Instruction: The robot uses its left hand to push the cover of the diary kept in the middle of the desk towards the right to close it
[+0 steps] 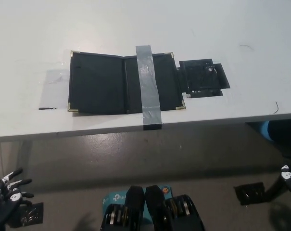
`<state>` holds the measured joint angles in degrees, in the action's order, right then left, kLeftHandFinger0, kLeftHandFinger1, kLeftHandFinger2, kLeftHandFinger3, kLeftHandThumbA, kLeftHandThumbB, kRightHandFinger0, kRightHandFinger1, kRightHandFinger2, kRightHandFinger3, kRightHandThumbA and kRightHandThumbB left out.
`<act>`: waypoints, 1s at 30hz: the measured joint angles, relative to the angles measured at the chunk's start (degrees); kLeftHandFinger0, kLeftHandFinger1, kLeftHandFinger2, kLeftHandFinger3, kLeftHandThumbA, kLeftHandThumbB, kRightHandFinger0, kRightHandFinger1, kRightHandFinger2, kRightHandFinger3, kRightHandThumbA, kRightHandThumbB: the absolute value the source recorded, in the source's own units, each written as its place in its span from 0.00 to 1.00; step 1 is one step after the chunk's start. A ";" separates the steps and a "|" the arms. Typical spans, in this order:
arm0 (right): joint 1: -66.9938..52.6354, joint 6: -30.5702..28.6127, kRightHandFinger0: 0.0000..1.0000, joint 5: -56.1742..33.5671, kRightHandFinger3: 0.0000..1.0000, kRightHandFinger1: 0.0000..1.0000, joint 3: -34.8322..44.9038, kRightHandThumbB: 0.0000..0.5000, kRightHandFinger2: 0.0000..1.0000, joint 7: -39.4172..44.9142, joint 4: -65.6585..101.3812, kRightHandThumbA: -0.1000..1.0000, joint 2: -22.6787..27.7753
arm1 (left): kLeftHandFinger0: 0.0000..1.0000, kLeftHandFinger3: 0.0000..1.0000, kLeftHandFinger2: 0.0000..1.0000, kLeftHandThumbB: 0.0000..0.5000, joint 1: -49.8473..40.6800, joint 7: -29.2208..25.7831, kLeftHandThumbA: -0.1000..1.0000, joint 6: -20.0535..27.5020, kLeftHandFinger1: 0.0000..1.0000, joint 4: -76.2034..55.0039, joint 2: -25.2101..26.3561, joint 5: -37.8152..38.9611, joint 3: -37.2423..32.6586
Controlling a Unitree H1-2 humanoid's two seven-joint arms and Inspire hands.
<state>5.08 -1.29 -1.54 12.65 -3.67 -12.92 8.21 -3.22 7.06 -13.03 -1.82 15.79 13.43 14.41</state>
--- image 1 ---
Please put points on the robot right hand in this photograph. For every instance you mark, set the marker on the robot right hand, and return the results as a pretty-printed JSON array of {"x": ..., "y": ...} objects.
[{"x": 290, "y": 174}]

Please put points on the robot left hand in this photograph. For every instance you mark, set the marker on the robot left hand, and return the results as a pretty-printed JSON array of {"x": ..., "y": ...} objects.
[{"x": 8, "y": 197}]

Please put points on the black diary with gold corners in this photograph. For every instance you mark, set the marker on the black diary with gold corners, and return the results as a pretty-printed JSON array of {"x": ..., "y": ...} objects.
[{"x": 97, "y": 84}]

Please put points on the blue object under desk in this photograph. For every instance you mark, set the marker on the blue object under desk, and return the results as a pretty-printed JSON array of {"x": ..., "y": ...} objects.
[{"x": 265, "y": 130}]

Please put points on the robot body black left block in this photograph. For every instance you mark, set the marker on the robot body black left block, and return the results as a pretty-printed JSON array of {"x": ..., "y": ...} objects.
[{"x": 128, "y": 211}]

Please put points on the black tape patch on desk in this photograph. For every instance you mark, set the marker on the black tape patch on desk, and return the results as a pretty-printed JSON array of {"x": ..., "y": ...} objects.
[{"x": 201, "y": 77}]

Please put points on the black tape patch on floor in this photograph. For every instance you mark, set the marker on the black tape patch on floor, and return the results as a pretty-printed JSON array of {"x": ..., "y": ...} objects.
[
  {"x": 252, "y": 193},
  {"x": 29, "y": 215}
]

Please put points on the teal tp-link box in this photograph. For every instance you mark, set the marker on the teal tp-link box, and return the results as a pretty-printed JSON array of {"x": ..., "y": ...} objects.
[{"x": 114, "y": 199}]

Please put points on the clear tape patch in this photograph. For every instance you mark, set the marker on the clear tape patch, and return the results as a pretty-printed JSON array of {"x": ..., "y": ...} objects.
[{"x": 55, "y": 89}]

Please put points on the grey duct tape strip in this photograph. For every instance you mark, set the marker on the grey duct tape strip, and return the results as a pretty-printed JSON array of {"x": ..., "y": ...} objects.
[{"x": 148, "y": 89}]

